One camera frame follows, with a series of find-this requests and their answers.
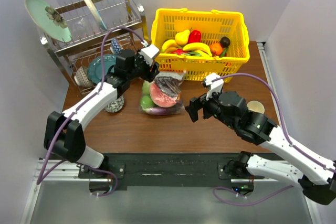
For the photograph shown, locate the watermelon slice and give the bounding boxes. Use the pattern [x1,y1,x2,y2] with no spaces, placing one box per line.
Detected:
[150,83,180,108]

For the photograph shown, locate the yellow plastic basket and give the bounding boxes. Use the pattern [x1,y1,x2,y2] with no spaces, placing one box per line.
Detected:
[151,8,250,81]

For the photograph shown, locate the small green lime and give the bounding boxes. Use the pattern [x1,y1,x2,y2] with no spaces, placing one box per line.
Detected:
[140,95,155,109]

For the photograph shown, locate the orange fruit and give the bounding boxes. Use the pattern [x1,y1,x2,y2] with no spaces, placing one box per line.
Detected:
[209,42,224,56]

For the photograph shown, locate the cream and blue plate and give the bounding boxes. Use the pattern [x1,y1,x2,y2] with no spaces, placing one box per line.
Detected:
[83,0,108,31]

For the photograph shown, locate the green cabbage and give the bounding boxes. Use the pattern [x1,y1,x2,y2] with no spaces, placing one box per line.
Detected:
[142,81,152,95]

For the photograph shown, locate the yellow pear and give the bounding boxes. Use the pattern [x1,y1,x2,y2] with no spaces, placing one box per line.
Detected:
[175,29,190,47]

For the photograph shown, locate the clear orange zip bag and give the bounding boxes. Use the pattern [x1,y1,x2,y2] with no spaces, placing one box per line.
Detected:
[140,70,186,116]

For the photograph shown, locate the long yellow banana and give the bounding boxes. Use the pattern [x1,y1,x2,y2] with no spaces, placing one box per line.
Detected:
[182,42,212,58]

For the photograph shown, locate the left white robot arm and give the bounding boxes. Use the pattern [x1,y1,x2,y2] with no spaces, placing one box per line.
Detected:
[44,45,160,178]

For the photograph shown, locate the purple eggplant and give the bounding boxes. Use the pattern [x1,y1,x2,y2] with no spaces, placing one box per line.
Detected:
[144,105,183,116]

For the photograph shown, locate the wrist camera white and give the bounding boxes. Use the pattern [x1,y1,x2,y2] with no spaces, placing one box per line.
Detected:
[202,72,224,101]
[140,44,160,66]

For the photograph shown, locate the mint green floral plate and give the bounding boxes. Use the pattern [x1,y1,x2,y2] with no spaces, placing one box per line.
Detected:
[25,0,72,43]

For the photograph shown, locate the blue zigzag patterned cup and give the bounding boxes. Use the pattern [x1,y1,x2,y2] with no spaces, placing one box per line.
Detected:
[110,38,124,55]

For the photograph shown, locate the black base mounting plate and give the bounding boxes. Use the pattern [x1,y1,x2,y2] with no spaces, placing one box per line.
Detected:
[78,152,265,197]

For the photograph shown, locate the yellow banana bunch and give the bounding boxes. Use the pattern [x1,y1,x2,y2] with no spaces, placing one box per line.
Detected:
[161,39,182,54]

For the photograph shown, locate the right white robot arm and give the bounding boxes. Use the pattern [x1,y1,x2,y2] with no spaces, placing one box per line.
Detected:
[185,91,335,205]

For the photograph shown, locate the red dragon fruit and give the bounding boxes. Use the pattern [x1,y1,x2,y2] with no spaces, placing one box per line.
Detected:
[172,48,188,56]

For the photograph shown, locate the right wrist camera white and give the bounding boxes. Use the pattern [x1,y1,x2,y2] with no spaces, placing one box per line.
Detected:
[202,72,224,101]

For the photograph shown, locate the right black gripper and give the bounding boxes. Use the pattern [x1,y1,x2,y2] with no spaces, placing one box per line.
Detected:
[184,87,237,130]

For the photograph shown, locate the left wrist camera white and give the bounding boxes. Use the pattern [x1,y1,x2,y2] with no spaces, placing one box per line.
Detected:
[140,44,160,66]

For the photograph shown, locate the red bell pepper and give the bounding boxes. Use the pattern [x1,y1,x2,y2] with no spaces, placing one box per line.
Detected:
[188,30,202,44]

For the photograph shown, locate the teal scalloped plate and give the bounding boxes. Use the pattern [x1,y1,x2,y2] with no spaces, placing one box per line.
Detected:
[87,54,116,84]

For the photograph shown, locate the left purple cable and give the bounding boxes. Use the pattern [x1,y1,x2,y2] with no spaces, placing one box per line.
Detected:
[36,27,150,196]

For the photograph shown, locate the black white leaf bowl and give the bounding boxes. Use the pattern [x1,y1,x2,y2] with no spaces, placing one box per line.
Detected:
[104,96,124,113]

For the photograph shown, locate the dark avocado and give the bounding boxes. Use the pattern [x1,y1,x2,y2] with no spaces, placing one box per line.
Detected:
[219,36,230,48]

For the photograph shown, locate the steel two-tier dish rack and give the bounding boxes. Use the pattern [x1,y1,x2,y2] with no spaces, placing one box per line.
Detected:
[37,0,149,97]

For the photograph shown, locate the patterned cup on rack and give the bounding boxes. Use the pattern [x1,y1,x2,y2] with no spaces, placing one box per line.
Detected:
[74,66,94,88]

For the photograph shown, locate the cream mug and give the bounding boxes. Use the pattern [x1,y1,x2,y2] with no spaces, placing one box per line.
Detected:
[247,100,265,114]

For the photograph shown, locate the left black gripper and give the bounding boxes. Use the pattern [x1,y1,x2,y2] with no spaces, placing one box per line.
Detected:
[127,49,159,83]

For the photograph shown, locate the dark purple grapes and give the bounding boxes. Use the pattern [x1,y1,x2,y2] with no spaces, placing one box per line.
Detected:
[154,76,182,99]

